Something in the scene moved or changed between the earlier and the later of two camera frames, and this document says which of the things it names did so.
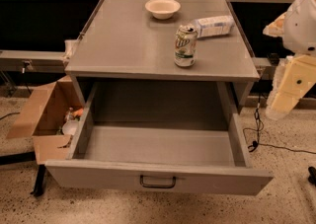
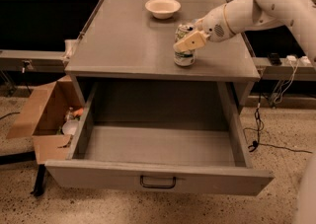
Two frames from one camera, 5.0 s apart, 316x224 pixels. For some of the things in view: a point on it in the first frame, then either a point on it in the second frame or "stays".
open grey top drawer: x=172 y=136 stays
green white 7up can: x=185 y=46 stays
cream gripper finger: x=293 y=77 to x=194 y=40
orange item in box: x=77 y=112 stays
